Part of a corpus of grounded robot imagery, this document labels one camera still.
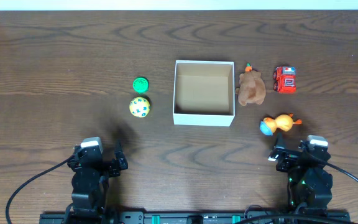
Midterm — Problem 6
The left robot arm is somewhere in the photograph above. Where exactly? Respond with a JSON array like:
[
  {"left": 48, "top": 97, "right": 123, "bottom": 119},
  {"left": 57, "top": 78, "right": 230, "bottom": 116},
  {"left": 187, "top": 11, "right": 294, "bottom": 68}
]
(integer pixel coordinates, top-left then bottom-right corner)
[{"left": 67, "top": 137, "right": 128, "bottom": 218}]

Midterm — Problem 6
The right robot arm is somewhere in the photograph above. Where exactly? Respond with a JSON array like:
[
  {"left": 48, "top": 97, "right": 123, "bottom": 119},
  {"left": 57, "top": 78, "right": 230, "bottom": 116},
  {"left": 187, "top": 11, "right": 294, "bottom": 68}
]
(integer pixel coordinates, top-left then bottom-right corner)
[{"left": 268, "top": 133, "right": 333, "bottom": 211}]

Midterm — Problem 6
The yellow ball with letters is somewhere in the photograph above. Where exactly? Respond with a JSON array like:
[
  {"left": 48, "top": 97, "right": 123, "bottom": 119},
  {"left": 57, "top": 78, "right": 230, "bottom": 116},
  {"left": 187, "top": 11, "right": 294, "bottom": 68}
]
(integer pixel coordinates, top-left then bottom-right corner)
[{"left": 129, "top": 96, "right": 151, "bottom": 118}]

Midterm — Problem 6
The green round toy disc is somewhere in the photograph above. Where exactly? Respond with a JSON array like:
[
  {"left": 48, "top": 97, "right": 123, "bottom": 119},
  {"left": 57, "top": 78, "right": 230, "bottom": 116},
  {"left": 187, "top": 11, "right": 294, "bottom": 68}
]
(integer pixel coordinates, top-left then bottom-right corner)
[{"left": 132, "top": 77, "right": 149, "bottom": 94}]

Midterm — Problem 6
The yellow rubber duck toy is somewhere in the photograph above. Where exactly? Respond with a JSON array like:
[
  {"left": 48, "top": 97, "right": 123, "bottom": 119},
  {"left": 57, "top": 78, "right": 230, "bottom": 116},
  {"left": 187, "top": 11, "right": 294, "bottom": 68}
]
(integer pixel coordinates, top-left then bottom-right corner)
[{"left": 259, "top": 113, "right": 303, "bottom": 136}]

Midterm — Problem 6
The red toy fire truck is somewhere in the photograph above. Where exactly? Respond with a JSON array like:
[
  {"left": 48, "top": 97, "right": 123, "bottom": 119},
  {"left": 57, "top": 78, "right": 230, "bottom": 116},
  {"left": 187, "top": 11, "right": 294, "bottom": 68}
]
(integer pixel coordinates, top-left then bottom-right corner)
[{"left": 273, "top": 66, "right": 296, "bottom": 94}]

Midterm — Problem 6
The brown plush bear toy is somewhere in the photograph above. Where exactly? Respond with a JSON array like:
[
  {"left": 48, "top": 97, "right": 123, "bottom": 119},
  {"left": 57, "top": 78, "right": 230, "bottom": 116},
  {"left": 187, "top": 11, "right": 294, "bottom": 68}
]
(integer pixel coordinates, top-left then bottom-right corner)
[{"left": 235, "top": 63, "right": 266, "bottom": 106}]

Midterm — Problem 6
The white cardboard box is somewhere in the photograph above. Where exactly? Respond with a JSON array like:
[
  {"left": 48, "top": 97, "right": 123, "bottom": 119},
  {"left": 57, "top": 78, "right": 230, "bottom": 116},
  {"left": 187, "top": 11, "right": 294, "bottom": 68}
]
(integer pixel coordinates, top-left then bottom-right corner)
[{"left": 172, "top": 60, "right": 236, "bottom": 127}]

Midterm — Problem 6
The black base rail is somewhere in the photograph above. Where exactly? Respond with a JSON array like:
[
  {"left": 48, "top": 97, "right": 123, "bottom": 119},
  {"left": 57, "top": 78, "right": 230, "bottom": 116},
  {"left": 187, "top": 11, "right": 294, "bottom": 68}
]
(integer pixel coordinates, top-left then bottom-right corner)
[{"left": 39, "top": 210, "right": 351, "bottom": 224}]

